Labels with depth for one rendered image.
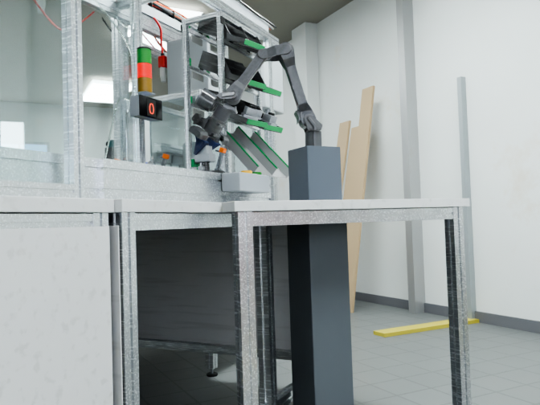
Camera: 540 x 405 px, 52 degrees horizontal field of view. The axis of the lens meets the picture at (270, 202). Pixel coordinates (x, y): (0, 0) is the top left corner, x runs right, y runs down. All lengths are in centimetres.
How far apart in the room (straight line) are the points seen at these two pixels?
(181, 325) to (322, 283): 129
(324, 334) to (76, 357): 98
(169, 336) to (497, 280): 241
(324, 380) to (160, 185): 91
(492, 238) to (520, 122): 85
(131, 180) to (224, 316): 159
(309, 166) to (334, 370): 71
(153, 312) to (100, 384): 190
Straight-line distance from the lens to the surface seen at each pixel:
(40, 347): 116
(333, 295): 196
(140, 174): 145
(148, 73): 199
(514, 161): 421
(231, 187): 176
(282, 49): 205
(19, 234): 111
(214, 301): 292
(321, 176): 194
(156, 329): 317
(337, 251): 196
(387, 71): 529
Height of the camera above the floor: 80
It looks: 2 degrees up
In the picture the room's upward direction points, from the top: 2 degrees counter-clockwise
